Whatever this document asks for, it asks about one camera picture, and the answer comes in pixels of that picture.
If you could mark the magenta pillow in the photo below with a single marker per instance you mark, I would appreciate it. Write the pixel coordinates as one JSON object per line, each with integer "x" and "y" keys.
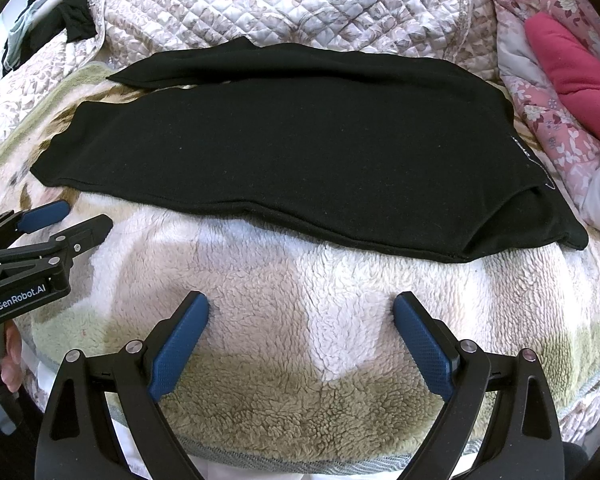
{"x": 571, "y": 68}

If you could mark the pink floral comforter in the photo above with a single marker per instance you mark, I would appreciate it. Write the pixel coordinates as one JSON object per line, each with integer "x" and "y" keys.
{"x": 573, "y": 151}

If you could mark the black pants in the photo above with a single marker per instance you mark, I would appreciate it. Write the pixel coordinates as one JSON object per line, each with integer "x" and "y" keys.
{"x": 411, "y": 157}

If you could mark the quilted beige bedspread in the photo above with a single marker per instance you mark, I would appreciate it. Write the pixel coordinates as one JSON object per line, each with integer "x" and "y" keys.
{"x": 459, "y": 31}

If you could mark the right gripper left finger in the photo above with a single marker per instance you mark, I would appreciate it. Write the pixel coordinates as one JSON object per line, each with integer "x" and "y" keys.
{"x": 77, "y": 438}

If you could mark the person's left hand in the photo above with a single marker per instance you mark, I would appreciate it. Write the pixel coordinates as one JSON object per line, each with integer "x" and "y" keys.
{"x": 11, "y": 371}

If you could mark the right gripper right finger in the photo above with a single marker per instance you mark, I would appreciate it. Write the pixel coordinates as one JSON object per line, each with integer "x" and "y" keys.
{"x": 522, "y": 439}

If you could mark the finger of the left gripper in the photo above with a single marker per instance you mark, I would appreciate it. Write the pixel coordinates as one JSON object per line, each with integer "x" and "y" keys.
{"x": 14, "y": 224}
{"x": 67, "y": 243}

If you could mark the floral fleece blanket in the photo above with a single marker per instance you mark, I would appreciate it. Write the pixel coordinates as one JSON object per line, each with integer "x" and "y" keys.
{"x": 300, "y": 368}

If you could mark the dark clothes on rail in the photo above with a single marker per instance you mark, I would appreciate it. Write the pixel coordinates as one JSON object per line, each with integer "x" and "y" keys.
{"x": 39, "y": 23}

